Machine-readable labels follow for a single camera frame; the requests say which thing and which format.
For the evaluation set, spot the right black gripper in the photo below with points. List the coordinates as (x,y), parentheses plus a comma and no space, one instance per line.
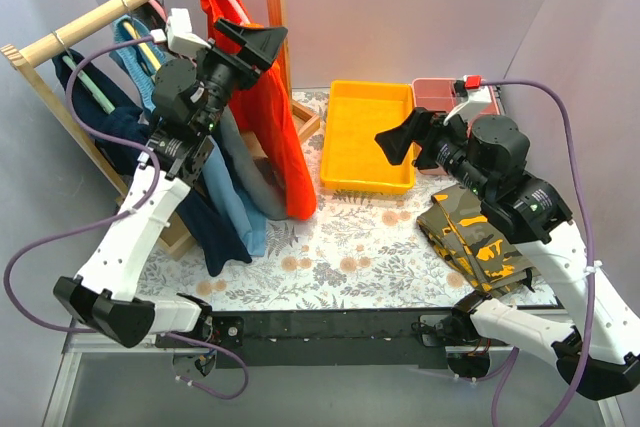
(425,137)

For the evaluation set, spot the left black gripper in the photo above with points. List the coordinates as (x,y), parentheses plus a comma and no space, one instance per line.
(240,65)

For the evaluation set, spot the orange red shorts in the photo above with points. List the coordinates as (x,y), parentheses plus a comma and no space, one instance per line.
(265,111)

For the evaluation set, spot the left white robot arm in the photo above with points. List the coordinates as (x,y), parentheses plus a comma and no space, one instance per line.
(102,294)

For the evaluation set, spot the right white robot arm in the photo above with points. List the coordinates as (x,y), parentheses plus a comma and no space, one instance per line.
(535,219)

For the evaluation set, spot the pink hanger with grey shorts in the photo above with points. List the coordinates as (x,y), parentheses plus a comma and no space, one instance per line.
(158,8)

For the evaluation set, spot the light blue shorts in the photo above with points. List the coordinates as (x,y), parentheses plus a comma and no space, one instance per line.
(223,188)

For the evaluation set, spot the yellow hanger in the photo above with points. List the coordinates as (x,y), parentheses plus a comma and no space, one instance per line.
(144,48)

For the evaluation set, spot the grey shorts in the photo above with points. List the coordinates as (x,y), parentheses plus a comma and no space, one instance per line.
(268,198)

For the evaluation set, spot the camouflage shorts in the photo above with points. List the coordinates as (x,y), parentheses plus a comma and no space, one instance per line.
(463,237)

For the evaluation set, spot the mint green hanger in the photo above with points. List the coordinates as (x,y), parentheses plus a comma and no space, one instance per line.
(91,87)

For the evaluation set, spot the navy blue shorts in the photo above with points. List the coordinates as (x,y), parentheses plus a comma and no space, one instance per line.
(218,239)

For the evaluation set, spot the yellow plastic bin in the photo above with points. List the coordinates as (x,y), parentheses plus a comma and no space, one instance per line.
(351,158)

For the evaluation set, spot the pink compartment organizer box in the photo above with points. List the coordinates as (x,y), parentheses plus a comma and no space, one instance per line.
(436,94)

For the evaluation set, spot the floral table mat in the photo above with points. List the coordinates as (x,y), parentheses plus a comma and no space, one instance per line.
(359,251)

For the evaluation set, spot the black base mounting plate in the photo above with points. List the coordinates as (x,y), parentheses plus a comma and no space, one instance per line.
(355,337)

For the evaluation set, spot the wooden clothes rack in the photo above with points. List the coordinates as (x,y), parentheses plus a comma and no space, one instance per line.
(174,240)

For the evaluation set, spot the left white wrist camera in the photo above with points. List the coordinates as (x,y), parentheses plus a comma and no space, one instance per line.
(178,35)

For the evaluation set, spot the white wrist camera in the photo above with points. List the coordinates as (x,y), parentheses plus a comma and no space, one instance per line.
(178,35)
(471,98)

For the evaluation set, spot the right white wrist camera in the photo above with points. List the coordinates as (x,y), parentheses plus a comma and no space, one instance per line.
(471,98)

